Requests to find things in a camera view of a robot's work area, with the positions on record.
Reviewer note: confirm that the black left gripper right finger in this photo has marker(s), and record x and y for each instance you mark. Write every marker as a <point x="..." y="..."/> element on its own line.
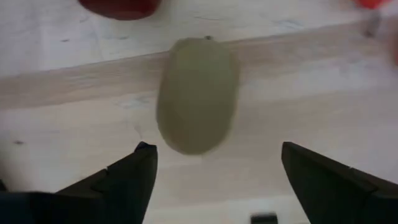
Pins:
<point x="342" y="199"/>

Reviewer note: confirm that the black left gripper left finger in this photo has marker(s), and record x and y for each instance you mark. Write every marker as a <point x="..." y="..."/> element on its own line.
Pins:
<point x="109" y="199"/>

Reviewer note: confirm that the orange red toy pear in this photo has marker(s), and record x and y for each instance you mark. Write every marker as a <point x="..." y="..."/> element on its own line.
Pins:
<point x="371" y="3"/>

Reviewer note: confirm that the brown green toy kiwi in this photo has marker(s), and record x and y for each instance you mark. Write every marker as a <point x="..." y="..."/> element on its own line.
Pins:
<point x="197" y="99"/>

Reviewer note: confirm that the dark red toy plum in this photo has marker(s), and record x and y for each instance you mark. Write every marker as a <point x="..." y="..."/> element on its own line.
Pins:
<point x="121" y="9"/>

